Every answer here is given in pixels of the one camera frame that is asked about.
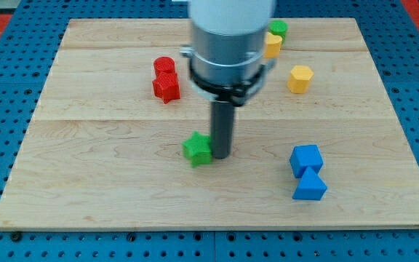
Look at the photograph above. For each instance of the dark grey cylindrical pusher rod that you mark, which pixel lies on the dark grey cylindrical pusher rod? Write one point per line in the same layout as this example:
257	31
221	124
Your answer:
221	128

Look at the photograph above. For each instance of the green star block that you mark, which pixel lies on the green star block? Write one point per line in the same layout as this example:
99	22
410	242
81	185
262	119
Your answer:
197	149

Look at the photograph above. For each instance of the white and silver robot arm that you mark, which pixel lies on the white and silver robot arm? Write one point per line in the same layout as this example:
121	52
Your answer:
225	59

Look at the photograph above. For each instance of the red star block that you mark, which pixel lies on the red star block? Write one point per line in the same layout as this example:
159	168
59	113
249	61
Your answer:
166	86

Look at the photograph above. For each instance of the red cylinder block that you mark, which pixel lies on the red cylinder block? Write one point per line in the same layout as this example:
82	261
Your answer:
164	64

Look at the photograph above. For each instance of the yellow heart block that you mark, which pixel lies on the yellow heart block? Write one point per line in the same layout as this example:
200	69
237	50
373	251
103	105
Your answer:
273	45

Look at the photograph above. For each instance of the yellow hexagon block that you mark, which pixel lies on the yellow hexagon block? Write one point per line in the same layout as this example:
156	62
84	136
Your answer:
299	79

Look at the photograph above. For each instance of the blue cube block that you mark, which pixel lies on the blue cube block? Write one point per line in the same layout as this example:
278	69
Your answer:
305	156

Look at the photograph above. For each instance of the green cylinder block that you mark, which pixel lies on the green cylinder block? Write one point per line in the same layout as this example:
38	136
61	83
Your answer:
278	28

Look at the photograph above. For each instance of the light wooden board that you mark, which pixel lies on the light wooden board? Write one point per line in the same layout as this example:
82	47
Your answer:
103	153

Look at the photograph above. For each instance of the blue triangular prism block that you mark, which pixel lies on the blue triangular prism block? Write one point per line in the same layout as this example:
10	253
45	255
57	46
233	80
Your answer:
310	187

